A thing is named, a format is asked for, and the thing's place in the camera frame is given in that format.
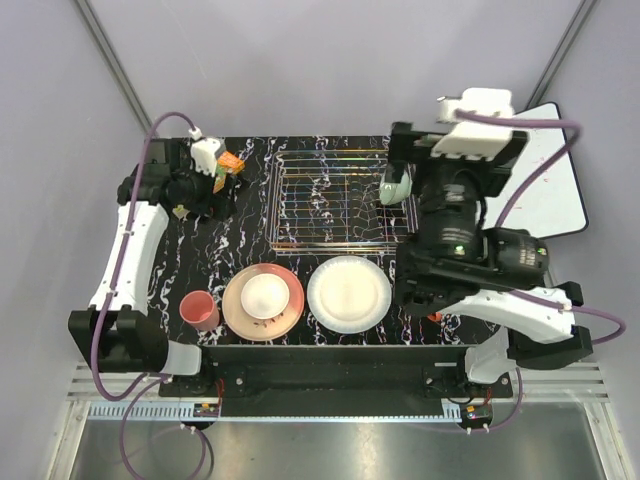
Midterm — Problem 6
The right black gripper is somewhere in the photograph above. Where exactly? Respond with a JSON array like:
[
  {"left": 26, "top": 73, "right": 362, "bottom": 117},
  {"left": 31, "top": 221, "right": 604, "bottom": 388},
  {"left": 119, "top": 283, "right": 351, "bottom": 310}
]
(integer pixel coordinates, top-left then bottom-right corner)
[{"left": 372, "top": 126, "right": 510, "bottom": 275}]

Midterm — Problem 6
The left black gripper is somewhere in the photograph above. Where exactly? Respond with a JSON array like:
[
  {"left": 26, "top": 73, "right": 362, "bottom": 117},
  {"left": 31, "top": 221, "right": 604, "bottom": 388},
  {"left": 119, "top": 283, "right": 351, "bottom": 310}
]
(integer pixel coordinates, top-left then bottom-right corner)
[{"left": 172, "top": 156, "right": 236, "bottom": 220}]

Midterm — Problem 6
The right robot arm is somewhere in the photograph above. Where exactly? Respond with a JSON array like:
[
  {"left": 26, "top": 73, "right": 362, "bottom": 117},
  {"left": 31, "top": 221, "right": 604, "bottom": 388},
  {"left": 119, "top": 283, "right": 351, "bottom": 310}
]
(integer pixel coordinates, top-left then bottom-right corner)
[{"left": 380, "top": 122, "right": 593, "bottom": 397}]

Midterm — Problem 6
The orange mug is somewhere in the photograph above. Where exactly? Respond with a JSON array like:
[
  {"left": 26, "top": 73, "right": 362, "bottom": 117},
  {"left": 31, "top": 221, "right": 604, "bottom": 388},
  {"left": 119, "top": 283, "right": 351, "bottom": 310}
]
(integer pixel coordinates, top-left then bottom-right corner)
[{"left": 427, "top": 312, "right": 442, "bottom": 323}]

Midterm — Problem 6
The white orange bowl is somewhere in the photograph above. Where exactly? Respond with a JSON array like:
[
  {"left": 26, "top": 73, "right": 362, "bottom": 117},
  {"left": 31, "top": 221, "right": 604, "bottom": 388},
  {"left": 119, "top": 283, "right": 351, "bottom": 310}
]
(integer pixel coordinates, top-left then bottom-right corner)
[{"left": 240, "top": 273, "right": 290, "bottom": 320}]

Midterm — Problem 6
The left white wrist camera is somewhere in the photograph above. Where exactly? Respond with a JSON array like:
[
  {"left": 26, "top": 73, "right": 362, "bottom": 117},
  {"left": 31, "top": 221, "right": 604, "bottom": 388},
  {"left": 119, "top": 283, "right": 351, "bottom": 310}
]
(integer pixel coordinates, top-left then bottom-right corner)
[{"left": 189, "top": 127, "right": 226, "bottom": 177}]

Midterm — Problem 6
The white board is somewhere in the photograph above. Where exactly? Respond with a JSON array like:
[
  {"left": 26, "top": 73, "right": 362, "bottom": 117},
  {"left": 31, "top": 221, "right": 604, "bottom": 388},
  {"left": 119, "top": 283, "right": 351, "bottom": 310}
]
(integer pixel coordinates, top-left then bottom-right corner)
[{"left": 485, "top": 129, "right": 588, "bottom": 238}]

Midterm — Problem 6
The white scalloped plate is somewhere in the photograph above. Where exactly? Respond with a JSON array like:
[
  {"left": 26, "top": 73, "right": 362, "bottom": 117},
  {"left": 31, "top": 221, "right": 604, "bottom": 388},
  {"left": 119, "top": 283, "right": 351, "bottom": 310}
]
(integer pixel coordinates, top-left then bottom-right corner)
[{"left": 306, "top": 255, "right": 392, "bottom": 334}]

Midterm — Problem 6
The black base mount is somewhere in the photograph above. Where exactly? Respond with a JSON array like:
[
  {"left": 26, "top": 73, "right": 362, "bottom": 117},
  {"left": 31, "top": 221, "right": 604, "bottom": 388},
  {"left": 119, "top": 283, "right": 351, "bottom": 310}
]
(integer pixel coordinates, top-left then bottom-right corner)
[{"left": 172, "top": 345, "right": 506, "bottom": 400}]

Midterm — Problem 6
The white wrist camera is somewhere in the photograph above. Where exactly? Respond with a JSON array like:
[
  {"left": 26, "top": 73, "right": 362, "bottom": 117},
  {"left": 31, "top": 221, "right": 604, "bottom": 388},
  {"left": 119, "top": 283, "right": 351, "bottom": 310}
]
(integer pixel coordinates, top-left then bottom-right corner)
[
  {"left": 432, "top": 87, "right": 514, "bottom": 162},
  {"left": 189, "top": 127, "right": 226, "bottom": 177}
]

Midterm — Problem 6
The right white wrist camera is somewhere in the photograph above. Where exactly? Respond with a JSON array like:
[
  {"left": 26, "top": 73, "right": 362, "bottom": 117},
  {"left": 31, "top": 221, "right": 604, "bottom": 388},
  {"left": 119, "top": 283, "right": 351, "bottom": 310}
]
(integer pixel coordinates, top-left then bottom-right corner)
[{"left": 432, "top": 87, "right": 514, "bottom": 162}]

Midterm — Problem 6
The orange book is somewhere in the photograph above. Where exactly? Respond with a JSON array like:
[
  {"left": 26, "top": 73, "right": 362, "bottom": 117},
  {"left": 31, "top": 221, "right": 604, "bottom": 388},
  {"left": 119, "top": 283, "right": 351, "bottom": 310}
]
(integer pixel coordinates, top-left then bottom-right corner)
[{"left": 213, "top": 151, "right": 245, "bottom": 193}]

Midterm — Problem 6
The pink plastic cup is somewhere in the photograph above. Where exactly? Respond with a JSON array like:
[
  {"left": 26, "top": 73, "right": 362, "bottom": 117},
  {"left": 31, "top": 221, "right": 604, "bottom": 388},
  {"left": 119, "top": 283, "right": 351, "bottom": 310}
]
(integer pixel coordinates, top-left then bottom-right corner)
[{"left": 179, "top": 290, "right": 220, "bottom": 331}]

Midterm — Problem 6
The aluminium rail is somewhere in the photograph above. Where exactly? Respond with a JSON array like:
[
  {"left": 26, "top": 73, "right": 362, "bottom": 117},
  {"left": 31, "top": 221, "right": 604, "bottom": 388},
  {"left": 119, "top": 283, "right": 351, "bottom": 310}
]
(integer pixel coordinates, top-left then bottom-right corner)
[{"left": 68, "top": 363, "right": 609, "bottom": 429}]

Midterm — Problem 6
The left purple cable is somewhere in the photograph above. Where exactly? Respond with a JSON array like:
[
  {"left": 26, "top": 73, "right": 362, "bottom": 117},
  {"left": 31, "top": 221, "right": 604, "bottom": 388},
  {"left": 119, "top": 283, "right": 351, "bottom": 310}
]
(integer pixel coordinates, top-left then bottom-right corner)
[{"left": 89, "top": 112, "right": 216, "bottom": 479}]

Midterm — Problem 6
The wire dish rack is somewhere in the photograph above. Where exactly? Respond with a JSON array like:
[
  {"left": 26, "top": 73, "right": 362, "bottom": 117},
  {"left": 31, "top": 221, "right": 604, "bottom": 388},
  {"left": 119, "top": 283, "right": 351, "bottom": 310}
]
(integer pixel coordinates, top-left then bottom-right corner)
[{"left": 265, "top": 149, "right": 418, "bottom": 255}]

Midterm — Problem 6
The pink beige plate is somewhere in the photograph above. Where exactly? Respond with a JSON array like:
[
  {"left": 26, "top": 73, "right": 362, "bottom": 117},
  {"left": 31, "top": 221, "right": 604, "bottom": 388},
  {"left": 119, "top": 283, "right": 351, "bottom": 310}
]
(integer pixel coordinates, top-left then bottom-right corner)
[{"left": 222, "top": 263, "right": 305, "bottom": 342}]

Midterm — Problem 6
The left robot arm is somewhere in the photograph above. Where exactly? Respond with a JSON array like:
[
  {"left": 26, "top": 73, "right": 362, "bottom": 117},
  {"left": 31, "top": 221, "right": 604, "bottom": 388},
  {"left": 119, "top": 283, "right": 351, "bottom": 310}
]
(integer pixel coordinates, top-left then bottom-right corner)
[{"left": 68, "top": 137, "right": 244, "bottom": 396}]

